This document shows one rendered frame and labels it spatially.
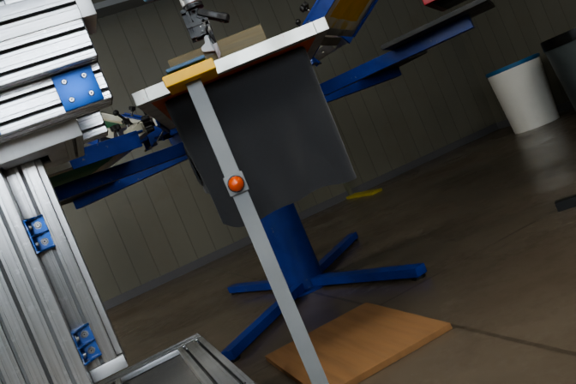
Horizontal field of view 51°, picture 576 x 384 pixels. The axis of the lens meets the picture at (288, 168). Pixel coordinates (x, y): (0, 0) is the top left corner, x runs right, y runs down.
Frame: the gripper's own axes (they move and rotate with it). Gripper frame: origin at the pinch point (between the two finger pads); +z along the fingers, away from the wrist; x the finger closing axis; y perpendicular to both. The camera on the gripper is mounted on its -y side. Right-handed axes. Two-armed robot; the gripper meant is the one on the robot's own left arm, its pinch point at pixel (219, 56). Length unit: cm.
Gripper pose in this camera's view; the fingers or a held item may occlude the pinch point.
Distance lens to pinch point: 220.6
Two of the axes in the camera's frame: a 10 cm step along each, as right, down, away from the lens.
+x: 0.8, -0.2, -10.0
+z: 3.8, 9.2, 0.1
